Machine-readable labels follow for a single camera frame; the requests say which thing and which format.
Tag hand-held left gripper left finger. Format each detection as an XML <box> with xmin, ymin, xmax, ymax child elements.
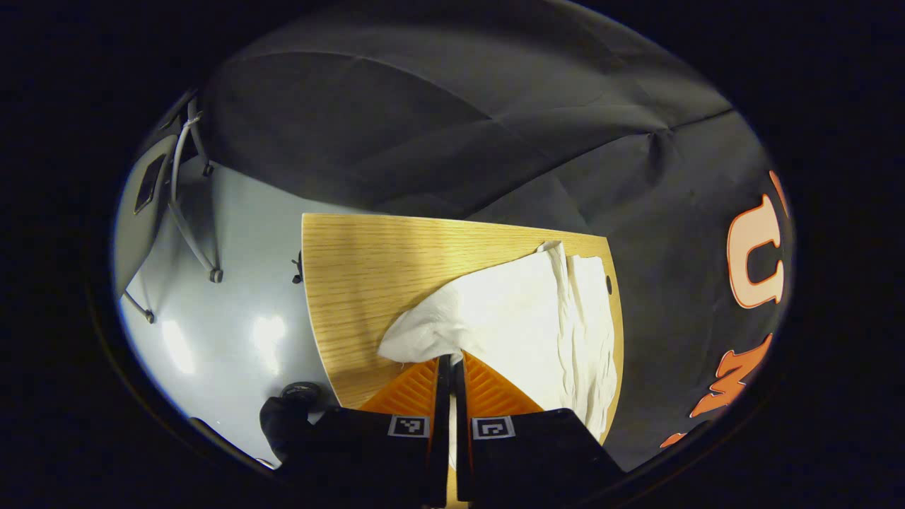
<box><xmin>276</xmin><ymin>356</ymin><xmax>451</xmax><ymax>507</ymax></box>

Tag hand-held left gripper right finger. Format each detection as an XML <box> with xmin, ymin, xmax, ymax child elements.
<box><xmin>455</xmin><ymin>351</ymin><xmax>627</xmax><ymax>504</ymax></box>

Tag white jeans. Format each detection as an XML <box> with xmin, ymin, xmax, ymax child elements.
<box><xmin>378</xmin><ymin>240</ymin><xmax>619</xmax><ymax>467</ymax></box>

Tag dark rounded object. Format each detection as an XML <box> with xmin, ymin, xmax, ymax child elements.
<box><xmin>258</xmin><ymin>382</ymin><xmax>337</xmax><ymax>464</ymax></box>

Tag black backdrop cloth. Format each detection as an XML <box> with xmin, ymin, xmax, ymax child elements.
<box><xmin>159</xmin><ymin>0</ymin><xmax>794</xmax><ymax>471</ymax></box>

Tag grey chair with metal legs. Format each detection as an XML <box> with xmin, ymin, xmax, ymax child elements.
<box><xmin>113</xmin><ymin>92</ymin><xmax>224</xmax><ymax>324</ymax></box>

